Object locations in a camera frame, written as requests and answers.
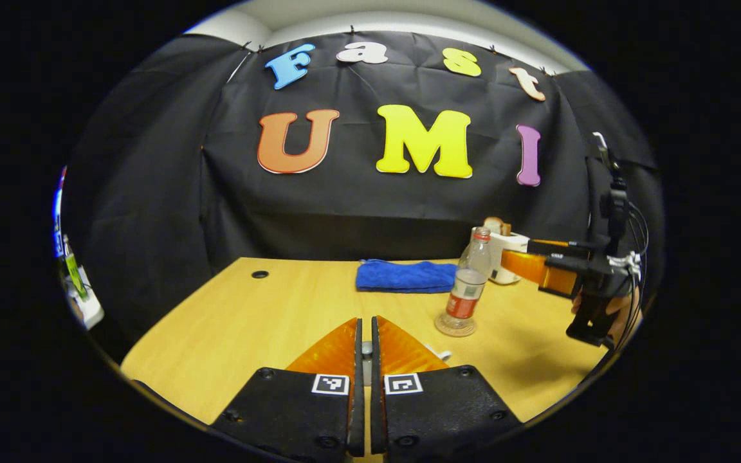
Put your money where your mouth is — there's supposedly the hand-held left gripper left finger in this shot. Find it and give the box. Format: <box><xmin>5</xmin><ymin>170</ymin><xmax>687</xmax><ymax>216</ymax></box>
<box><xmin>210</xmin><ymin>317</ymin><xmax>366</xmax><ymax>463</ymax></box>

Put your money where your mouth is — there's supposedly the white box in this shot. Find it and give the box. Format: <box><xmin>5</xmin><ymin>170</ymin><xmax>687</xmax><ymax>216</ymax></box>
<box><xmin>68</xmin><ymin>283</ymin><xmax>105</xmax><ymax>330</ymax></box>

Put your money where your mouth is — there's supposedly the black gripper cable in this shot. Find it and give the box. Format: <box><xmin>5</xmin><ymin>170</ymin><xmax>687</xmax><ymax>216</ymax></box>
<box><xmin>625</xmin><ymin>199</ymin><xmax>652</xmax><ymax>335</ymax></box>

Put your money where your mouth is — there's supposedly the blue towel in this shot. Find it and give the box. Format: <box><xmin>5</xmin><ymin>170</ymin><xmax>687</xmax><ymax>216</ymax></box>
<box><xmin>356</xmin><ymin>259</ymin><xmax>460</xmax><ymax>294</ymax></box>

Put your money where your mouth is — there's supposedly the green bottle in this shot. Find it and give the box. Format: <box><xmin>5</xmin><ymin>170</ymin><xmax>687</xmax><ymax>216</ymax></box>
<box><xmin>63</xmin><ymin>235</ymin><xmax>88</xmax><ymax>300</ymax></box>

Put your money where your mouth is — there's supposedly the clear plastic water bottle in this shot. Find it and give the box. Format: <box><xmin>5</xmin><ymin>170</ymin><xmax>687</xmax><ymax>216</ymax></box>
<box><xmin>443</xmin><ymin>226</ymin><xmax>493</xmax><ymax>332</ymax></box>

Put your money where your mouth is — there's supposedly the white toaster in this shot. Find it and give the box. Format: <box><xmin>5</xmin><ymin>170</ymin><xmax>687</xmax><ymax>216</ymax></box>
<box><xmin>470</xmin><ymin>226</ymin><xmax>531</xmax><ymax>286</ymax></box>

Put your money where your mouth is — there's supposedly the black backdrop cloth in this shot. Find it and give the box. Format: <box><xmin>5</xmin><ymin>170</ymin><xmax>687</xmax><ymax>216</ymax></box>
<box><xmin>62</xmin><ymin>32</ymin><xmax>664</xmax><ymax>341</ymax></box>

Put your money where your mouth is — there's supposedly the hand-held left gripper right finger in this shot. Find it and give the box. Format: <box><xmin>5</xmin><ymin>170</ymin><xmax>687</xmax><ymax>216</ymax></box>
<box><xmin>370</xmin><ymin>315</ymin><xmax>524</xmax><ymax>463</ymax></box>

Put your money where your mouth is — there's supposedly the colourful wall poster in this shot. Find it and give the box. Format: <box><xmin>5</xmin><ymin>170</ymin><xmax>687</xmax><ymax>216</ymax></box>
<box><xmin>53</xmin><ymin>167</ymin><xmax>66</xmax><ymax>258</ymax></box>

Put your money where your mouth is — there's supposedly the round beige coaster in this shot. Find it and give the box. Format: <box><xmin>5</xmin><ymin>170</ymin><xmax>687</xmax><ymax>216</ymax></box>
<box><xmin>434</xmin><ymin>311</ymin><xmax>478</xmax><ymax>338</ymax></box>

